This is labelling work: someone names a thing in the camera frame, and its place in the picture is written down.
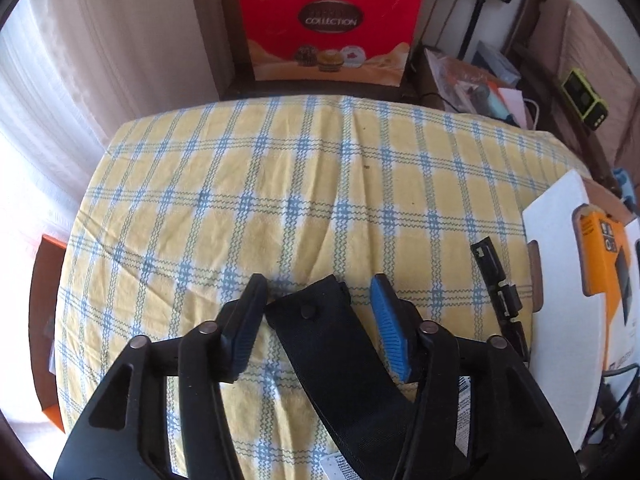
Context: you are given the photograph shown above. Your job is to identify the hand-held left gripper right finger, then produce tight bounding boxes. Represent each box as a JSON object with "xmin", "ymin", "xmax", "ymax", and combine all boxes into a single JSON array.
[{"xmin": 370, "ymin": 273, "xmax": 583, "ymax": 480}]

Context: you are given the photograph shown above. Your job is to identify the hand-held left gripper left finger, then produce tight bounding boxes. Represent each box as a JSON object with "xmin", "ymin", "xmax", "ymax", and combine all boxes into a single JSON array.
[{"xmin": 52, "ymin": 273, "xmax": 269, "ymax": 480}]

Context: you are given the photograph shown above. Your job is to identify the black strap pouch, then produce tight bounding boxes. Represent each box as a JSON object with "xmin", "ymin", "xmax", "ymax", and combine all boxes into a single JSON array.
[{"xmin": 263, "ymin": 275, "xmax": 417, "ymax": 480}]

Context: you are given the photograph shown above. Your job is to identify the black plastic buckle clip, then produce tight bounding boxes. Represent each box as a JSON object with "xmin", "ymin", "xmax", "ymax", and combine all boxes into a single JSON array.
[{"xmin": 470, "ymin": 238, "xmax": 532, "ymax": 365}]

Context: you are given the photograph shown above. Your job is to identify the cardboard tray box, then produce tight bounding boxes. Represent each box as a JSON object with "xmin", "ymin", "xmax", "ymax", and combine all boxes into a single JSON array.
[{"xmin": 521, "ymin": 169, "xmax": 640, "ymax": 457}]

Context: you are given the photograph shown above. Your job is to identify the orange and white carton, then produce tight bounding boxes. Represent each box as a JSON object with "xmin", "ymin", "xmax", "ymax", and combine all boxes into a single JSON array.
[{"xmin": 579, "ymin": 207, "xmax": 640, "ymax": 372}]

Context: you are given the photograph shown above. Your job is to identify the yellow blue checked tablecloth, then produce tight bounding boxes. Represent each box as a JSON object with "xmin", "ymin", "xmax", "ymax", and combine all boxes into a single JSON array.
[{"xmin": 54, "ymin": 95, "xmax": 593, "ymax": 480}]

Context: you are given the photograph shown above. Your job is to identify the orange flat box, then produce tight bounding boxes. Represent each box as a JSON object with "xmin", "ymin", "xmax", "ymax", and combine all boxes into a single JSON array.
[{"xmin": 31, "ymin": 233, "xmax": 69, "ymax": 434}]

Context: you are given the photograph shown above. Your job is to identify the pink paper bag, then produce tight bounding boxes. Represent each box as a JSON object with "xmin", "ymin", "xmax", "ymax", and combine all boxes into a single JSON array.
[{"xmin": 496, "ymin": 87, "xmax": 532, "ymax": 129}]

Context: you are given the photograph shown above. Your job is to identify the brown box of sundries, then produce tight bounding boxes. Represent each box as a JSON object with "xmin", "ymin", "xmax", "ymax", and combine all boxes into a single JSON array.
[{"xmin": 421, "ymin": 45, "xmax": 522, "ymax": 117}]

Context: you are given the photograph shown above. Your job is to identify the blue and white toy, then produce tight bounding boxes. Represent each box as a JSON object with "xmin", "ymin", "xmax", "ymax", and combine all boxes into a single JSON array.
[{"xmin": 613, "ymin": 166, "xmax": 634, "ymax": 197}]

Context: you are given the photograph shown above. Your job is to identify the blue carton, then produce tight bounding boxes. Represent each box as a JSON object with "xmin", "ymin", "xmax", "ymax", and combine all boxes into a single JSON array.
[{"xmin": 472, "ymin": 40, "xmax": 522, "ymax": 87}]

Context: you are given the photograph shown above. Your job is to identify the green portable power station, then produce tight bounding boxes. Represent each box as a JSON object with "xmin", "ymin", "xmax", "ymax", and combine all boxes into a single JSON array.
[{"xmin": 559, "ymin": 68, "xmax": 609, "ymax": 132}]

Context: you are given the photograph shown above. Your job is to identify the white curtain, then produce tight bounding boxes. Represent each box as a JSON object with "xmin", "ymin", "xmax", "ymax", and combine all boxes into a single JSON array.
[{"xmin": 0, "ymin": 0, "xmax": 223, "ymax": 241}]

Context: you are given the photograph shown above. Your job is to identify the red chocolate collection bag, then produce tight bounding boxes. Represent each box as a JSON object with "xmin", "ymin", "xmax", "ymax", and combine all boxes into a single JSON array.
[{"xmin": 236, "ymin": 0, "xmax": 425, "ymax": 89}]

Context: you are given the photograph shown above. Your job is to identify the black speaker stand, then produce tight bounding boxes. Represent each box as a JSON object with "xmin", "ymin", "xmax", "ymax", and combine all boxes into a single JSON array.
[{"xmin": 457, "ymin": 0, "xmax": 489, "ymax": 61}]

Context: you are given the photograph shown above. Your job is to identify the brown sofa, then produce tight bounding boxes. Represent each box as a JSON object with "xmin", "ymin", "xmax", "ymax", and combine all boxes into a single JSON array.
[{"xmin": 505, "ymin": 0, "xmax": 640, "ymax": 186}]

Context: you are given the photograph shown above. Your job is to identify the brown sofa cushion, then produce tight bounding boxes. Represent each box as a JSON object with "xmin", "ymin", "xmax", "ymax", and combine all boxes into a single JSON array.
[{"xmin": 537, "ymin": 0, "xmax": 640, "ymax": 126}]

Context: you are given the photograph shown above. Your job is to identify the black cable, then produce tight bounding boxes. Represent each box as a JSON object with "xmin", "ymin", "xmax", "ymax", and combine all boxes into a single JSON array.
[{"xmin": 592, "ymin": 364, "xmax": 640, "ymax": 443}]

